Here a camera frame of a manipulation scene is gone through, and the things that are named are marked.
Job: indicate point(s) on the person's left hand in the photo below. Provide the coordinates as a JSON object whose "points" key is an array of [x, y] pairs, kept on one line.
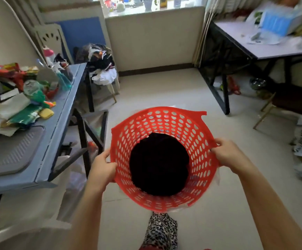
{"points": [[98, 173]]}

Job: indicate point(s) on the person's right hand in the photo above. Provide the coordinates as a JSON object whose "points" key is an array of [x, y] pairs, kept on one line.
{"points": [[231, 156]]}

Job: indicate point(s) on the person's right thumb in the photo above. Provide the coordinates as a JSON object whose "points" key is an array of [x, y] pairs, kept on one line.
{"points": [[217, 156]]}

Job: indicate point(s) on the person's left thumb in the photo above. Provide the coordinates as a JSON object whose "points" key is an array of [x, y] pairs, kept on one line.
{"points": [[112, 171]]}

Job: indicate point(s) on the red perforated plastic basket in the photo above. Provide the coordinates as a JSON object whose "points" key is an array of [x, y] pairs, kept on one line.
{"points": [[166, 117]]}

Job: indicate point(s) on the person's right forearm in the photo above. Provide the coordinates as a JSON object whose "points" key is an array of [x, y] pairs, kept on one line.
{"points": [[268, 210]]}

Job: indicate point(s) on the person's left forearm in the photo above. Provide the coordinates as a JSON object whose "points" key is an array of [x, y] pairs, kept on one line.
{"points": [[87, 221]]}

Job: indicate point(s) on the clear plastic bag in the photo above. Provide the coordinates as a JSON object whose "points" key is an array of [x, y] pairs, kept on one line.
{"points": [[75, 179]]}

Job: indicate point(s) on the black cloth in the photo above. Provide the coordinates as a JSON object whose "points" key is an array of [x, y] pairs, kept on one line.
{"points": [[158, 164]]}

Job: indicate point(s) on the blue-grey folding table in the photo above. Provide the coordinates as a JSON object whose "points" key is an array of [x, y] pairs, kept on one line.
{"points": [[62, 122]]}

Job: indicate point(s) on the red toy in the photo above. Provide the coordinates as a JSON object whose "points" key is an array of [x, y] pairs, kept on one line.
{"points": [[233, 86]]}

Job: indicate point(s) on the leopard print trouser leg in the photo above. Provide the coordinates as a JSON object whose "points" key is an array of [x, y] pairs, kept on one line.
{"points": [[161, 233]]}

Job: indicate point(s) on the glass bowl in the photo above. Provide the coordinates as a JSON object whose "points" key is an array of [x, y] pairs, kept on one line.
{"points": [[257, 83]]}

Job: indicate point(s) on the yellow sponge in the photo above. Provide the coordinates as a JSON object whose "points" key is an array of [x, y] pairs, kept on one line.
{"points": [[46, 113]]}

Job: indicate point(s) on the wooden chair with dark seat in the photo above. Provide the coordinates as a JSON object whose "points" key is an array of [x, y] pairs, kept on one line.
{"points": [[294, 98]]}

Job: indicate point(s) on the teal spray bottle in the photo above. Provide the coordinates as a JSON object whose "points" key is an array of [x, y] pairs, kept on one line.
{"points": [[63, 80]]}

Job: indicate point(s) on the grey ribbed tray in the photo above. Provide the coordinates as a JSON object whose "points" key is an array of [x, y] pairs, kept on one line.
{"points": [[10, 153]]}

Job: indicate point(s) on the pile of clothes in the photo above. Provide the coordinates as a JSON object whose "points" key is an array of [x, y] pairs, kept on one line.
{"points": [[101, 62]]}

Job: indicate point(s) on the dark framed table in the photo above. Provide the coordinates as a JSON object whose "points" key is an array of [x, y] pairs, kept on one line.
{"points": [[265, 49]]}

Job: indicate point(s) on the pile of colourful packets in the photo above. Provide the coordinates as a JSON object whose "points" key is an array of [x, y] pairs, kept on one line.
{"points": [[13, 101]]}

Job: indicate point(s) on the white crumpled plastic bag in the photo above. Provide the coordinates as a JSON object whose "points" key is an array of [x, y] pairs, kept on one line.
{"points": [[265, 37]]}

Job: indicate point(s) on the beige curtain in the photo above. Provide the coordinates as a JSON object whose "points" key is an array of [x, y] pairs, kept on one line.
{"points": [[213, 28]]}

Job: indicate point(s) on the pink capped bottle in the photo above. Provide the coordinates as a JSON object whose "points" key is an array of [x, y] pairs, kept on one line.
{"points": [[48, 54]]}

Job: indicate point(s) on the blue board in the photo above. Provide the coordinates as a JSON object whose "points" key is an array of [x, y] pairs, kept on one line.
{"points": [[82, 33]]}

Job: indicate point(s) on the white plastic chair back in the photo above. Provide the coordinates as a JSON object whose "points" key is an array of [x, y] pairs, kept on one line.
{"points": [[52, 40]]}

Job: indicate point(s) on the blue cardboard box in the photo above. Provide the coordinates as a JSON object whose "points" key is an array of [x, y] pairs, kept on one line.
{"points": [[281, 20]]}

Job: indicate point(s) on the row of windowsill bottles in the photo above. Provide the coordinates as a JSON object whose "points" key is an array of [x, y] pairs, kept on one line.
{"points": [[148, 3]]}

